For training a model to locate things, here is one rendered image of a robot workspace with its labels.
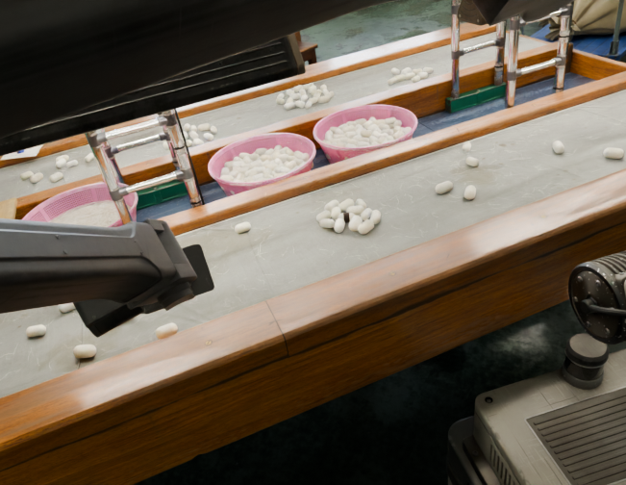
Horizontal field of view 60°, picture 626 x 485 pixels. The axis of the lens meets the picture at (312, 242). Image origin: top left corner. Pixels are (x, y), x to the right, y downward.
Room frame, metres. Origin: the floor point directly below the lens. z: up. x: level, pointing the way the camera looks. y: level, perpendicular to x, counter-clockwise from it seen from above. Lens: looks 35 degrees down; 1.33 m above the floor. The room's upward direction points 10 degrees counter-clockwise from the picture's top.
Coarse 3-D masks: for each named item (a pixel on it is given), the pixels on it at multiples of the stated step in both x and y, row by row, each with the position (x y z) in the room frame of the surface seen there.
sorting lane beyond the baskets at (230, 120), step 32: (384, 64) 1.83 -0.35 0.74; (416, 64) 1.77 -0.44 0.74; (448, 64) 1.72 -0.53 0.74; (288, 96) 1.68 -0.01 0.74; (320, 96) 1.63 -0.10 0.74; (352, 96) 1.58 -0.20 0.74; (160, 128) 1.60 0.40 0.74; (224, 128) 1.51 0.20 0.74; (256, 128) 1.47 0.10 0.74; (32, 160) 1.53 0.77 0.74; (128, 160) 1.40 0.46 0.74; (0, 192) 1.34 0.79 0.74; (32, 192) 1.30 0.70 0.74
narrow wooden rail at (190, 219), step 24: (624, 72) 1.34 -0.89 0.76; (552, 96) 1.27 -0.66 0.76; (576, 96) 1.25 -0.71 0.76; (600, 96) 1.27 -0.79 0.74; (480, 120) 1.21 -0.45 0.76; (504, 120) 1.19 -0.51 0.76; (528, 120) 1.21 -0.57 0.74; (408, 144) 1.15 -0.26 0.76; (432, 144) 1.13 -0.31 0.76; (336, 168) 1.09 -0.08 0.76; (360, 168) 1.08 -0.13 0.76; (240, 192) 1.06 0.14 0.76; (264, 192) 1.04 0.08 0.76; (288, 192) 1.03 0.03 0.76; (168, 216) 1.01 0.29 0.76; (192, 216) 0.99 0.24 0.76; (216, 216) 0.99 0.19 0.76
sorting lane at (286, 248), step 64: (512, 128) 1.18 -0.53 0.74; (576, 128) 1.13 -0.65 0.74; (320, 192) 1.04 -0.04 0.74; (384, 192) 0.99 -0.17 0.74; (448, 192) 0.94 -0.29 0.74; (512, 192) 0.90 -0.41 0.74; (256, 256) 0.84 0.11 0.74; (320, 256) 0.80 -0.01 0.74; (384, 256) 0.77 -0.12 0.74; (0, 320) 0.78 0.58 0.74; (64, 320) 0.75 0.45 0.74; (128, 320) 0.72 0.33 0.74; (192, 320) 0.69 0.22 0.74; (0, 384) 0.62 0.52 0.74
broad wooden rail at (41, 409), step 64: (576, 192) 0.83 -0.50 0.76; (448, 256) 0.71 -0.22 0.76; (512, 256) 0.70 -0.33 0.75; (576, 256) 0.74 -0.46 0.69; (256, 320) 0.63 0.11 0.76; (320, 320) 0.61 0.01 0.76; (384, 320) 0.63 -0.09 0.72; (448, 320) 0.67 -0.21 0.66; (512, 320) 0.70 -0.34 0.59; (64, 384) 0.57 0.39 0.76; (128, 384) 0.55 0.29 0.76; (192, 384) 0.55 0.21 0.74; (256, 384) 0.57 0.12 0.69; (320, 384) 0.60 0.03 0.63; (0, 448) 0.48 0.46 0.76; (64, 448) 0.49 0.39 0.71; (128, 448) 0.51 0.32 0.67; (192, 448) 0.54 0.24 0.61
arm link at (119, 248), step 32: (0, 224) 0.29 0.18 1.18; (32, 224) 0.31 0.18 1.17; (64, 224) 0.34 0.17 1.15; (128, 224) 0.42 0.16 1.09; (160, 224) 0.47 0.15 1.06; (0, 256) 0.26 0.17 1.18; (32, 256) 0.28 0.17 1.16; (64, 256) 0.30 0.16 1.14; (96, 256) 0.33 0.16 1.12; (128, 256) 0.37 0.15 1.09; (160, 256) 0.42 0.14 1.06; (0, 288) 0.25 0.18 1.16; (32, 288) 0.27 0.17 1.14; (64, 288) 0.30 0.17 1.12; (96, 288) 0.34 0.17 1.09; (128, 288) 0.38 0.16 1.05; (160, 288) 0.41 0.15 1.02
